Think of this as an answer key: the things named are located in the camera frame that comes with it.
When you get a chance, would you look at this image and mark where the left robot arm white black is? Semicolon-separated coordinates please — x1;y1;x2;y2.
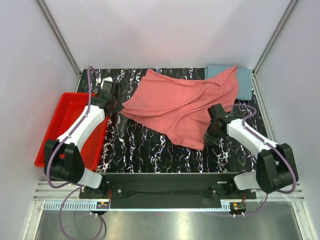
44;77;123;198

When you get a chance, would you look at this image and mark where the left aluminium frame post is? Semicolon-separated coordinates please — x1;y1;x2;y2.
35;0;82;77

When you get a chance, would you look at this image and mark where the purple cable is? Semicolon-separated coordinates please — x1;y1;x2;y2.
204;104;300;217
44;65;109;240

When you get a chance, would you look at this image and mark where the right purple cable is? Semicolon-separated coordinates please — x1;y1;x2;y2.
204;104;300;217

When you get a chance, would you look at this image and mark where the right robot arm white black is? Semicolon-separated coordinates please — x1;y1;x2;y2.
203;104;299;199

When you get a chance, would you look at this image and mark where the pink t shirt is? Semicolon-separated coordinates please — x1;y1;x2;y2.
120;66;239;150

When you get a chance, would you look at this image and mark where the folded blue t shirt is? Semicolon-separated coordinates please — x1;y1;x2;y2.
204;64;252;101

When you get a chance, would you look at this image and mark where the red plastic bin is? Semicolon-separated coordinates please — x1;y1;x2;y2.
34;92;109;171

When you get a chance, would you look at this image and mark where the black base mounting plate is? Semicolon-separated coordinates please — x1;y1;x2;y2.
79;173;257;207

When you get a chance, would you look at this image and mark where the aluminium frame post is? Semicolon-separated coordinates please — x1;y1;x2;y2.
252;0;300;75
35;0;82;77

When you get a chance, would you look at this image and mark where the white slotted cable duct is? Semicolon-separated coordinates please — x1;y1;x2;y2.
44;200;247;213

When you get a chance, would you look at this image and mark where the right aluminium frame post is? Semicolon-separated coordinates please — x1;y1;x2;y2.
252;0;300;75

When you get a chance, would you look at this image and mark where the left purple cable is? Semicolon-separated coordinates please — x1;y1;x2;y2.
44;65;109;240

